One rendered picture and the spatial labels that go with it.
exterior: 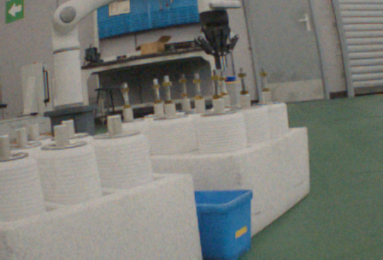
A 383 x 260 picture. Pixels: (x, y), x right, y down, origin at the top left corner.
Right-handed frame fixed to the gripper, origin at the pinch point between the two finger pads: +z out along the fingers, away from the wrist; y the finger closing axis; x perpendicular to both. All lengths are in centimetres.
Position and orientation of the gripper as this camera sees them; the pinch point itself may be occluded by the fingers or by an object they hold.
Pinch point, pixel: (220, 63)
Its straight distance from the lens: 127.4
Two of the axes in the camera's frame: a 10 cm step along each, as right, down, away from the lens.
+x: 4.8, -0.1, -8.8
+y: -8.7, 1.4, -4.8
